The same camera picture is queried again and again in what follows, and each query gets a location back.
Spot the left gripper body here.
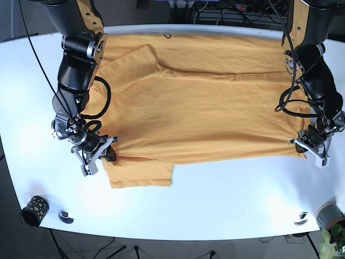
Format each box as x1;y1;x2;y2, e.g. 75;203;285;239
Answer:
290;130;340;168

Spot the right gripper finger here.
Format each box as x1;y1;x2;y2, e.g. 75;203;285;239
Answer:
103;150;116;162

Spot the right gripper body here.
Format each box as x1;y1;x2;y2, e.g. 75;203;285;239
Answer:
71;136;120;176

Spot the orange yellow T-shirt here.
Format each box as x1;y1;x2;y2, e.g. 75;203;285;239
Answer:
97;34;309;188

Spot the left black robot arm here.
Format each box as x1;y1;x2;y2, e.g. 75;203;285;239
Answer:
275;1;344;168

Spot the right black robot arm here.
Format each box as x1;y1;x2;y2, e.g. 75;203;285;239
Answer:
42;0;119;176

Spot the grey plant pot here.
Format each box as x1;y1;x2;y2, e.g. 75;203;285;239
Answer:
315;202;344;230

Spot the black gold-dotted cup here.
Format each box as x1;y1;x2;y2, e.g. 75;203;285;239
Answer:
20;196;49;227

